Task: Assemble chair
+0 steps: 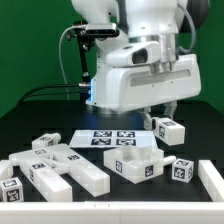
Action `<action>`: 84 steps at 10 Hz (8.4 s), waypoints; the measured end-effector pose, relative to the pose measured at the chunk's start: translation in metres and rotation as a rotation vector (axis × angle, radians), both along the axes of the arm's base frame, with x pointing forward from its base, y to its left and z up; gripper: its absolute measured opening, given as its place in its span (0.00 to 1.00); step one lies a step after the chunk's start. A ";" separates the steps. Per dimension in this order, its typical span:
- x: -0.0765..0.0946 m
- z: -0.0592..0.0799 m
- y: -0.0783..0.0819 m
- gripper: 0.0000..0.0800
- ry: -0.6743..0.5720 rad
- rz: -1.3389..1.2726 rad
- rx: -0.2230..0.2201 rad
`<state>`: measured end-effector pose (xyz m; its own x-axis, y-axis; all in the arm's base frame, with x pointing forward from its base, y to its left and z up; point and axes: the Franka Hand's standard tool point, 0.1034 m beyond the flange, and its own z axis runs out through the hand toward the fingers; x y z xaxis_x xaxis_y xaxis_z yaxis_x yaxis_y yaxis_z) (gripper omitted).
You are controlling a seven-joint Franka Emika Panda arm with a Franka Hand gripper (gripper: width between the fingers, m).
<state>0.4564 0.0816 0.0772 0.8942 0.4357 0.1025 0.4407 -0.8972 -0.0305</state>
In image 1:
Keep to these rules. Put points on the black camera on stand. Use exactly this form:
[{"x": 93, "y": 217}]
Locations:
[{"x": 101, "y": 30}]

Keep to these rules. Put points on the white marker sheet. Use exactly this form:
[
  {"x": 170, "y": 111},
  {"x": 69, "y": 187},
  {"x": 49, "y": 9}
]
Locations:
[{"x": 112, "y": 138}]

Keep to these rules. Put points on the white tagged cube left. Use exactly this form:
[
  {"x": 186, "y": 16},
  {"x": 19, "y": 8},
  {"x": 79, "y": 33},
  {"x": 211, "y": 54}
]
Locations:
[{"x": 11, "y": 190}]

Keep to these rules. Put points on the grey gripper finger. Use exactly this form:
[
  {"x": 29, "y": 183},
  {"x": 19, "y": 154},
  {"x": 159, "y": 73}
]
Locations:
[
  {"x": 169, "y": 112},
  {"x": 147, "y": 119}
]

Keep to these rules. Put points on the white front rail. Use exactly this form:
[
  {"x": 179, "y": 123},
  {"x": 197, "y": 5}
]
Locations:
[{"x": 112, "y": 213}]

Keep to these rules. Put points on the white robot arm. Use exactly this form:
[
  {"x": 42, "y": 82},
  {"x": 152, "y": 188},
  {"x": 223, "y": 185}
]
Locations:
[{"x": 142, "y": 21}]

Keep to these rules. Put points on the white chair back frame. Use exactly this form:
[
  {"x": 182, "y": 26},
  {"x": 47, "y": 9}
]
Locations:
[{"x": 45, "y": 166}]

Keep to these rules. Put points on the white chair seat part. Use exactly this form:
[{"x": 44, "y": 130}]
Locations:
[{"x": 137, "y": 164}]

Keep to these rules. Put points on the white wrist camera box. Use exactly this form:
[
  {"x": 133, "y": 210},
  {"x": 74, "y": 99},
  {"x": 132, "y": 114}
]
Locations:
[{"x": 135, "y": 54}]

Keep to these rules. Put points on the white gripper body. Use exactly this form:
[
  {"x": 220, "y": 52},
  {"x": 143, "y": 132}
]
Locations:
[{"x": 127, "y": 89}]

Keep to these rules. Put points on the white tagged cube nut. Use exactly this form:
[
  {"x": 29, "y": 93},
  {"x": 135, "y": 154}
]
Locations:
[{"x": 182, "y": 170}]

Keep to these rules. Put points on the white right corner bracket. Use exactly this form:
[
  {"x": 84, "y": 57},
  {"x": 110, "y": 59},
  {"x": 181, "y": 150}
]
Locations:
[{"x": 211, "y": 180}]

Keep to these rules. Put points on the black camera stand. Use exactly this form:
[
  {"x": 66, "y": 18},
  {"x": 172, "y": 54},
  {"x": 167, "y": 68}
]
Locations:
[{"x": 83, "y": 60}]

